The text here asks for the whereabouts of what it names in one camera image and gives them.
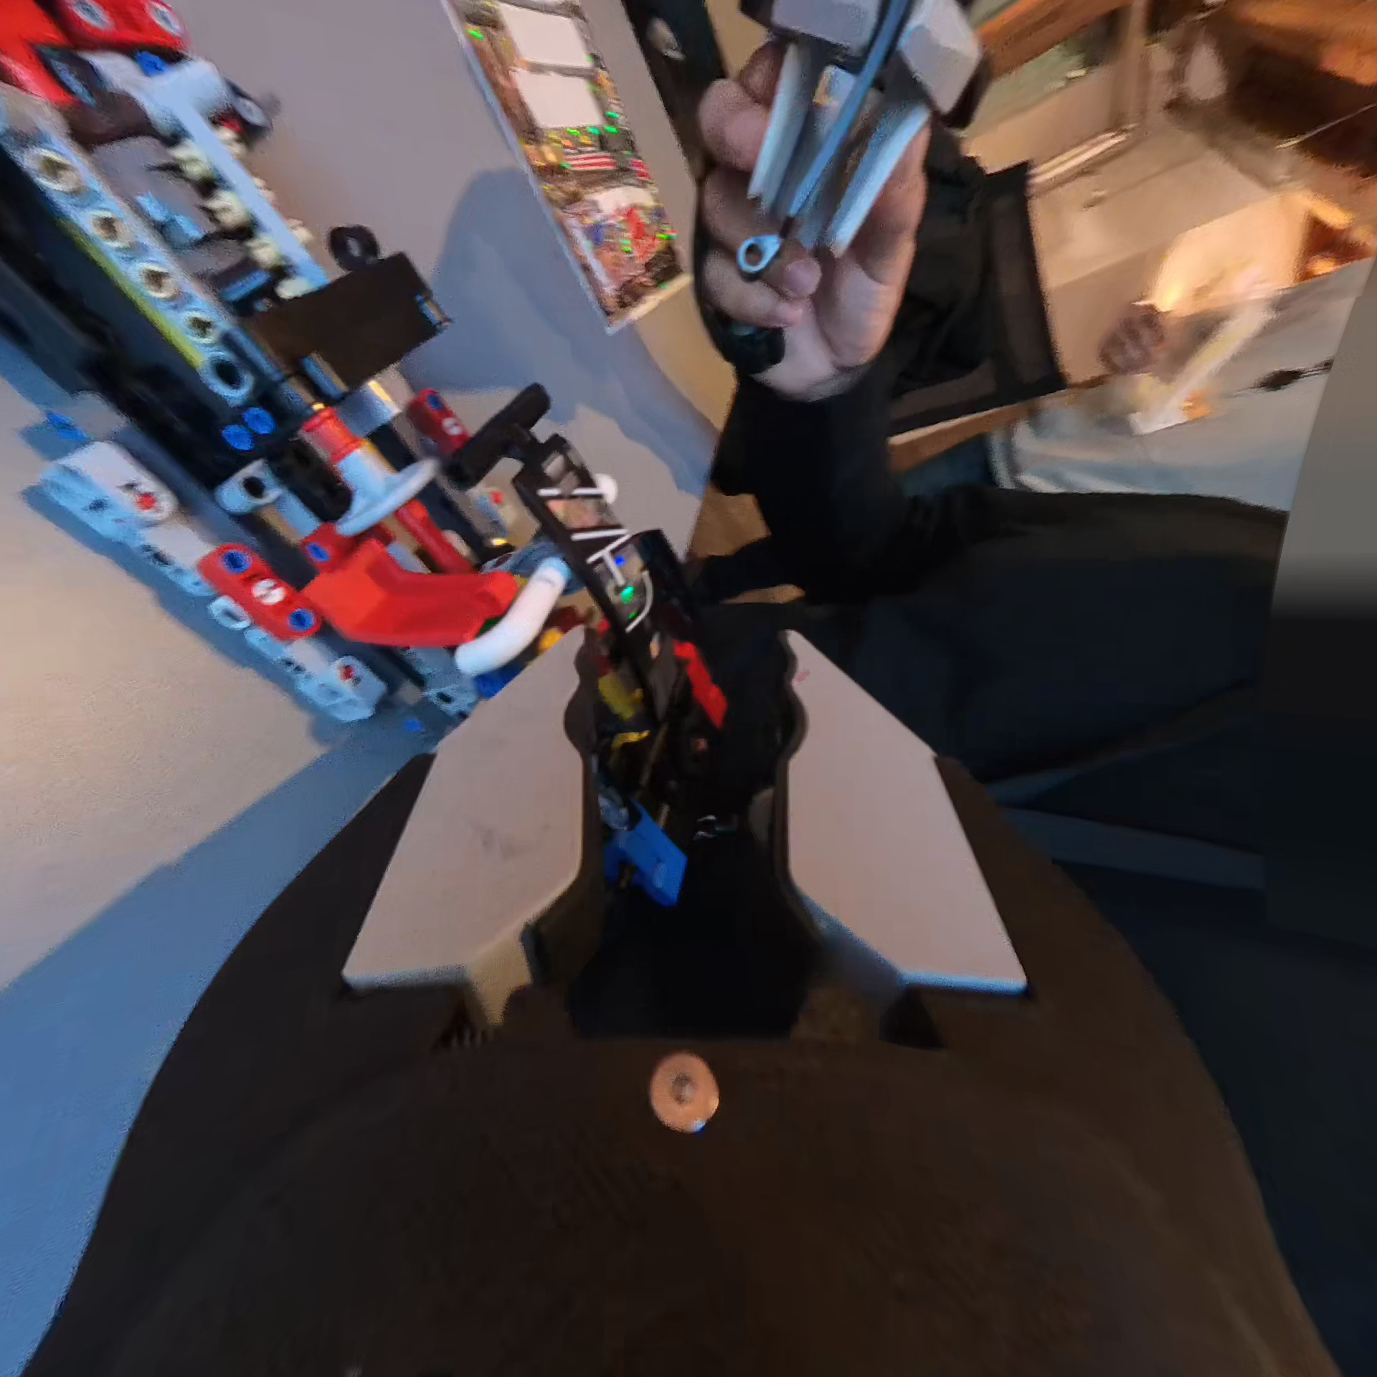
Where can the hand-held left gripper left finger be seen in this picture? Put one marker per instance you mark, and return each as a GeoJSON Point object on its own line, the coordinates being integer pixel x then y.
{"type": "Point", "coordinates": [474, 850]}

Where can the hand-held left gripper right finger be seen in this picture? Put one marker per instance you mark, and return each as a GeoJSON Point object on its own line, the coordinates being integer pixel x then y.
{"type": "Point", "coordinates": [892, 861]}

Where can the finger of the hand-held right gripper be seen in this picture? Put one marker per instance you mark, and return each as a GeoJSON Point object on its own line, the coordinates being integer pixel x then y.
{"type": "Point", "coordinates": [786, 118]}
{"type": "Point", "coordinates": [936, 64]}

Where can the black curved brick panel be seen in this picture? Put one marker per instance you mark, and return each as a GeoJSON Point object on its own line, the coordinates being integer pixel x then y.
{"type": "Point", "coordinates": [753, 254]}

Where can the toy brick car model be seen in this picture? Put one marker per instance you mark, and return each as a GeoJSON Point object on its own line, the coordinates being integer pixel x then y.
{"type": "Point", "coordinates": [408, 602]}

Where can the person's right hand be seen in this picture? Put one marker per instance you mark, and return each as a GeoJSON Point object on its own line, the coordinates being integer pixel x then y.
{"type": "Point", "coordinates": [861, 312]}

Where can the black mesh office chair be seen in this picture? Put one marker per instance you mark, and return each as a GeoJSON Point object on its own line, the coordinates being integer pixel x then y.
{"type": "Point", "coordinates": [1000, 279]}

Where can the holographic sticker sheet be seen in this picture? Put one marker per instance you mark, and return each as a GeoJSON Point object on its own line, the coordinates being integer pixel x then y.
{"type": "Point", "coordinates": [559, 107]}

